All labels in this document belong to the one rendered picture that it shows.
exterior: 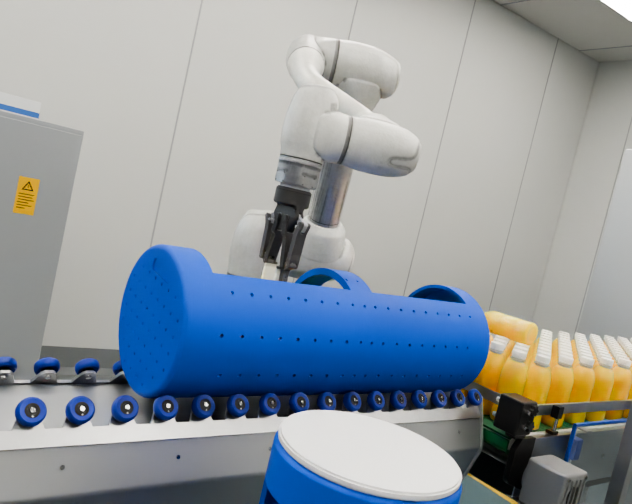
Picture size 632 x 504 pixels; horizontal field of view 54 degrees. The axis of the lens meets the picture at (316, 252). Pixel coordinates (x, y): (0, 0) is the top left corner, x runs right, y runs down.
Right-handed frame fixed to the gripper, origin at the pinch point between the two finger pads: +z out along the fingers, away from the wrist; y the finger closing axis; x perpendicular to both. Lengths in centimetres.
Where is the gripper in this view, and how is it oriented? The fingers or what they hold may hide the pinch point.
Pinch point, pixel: (273, 282)
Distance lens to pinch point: 129.4
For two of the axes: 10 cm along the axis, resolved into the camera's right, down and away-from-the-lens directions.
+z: -2.3, 9.7, 0.8
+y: 6.0, 2.0, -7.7
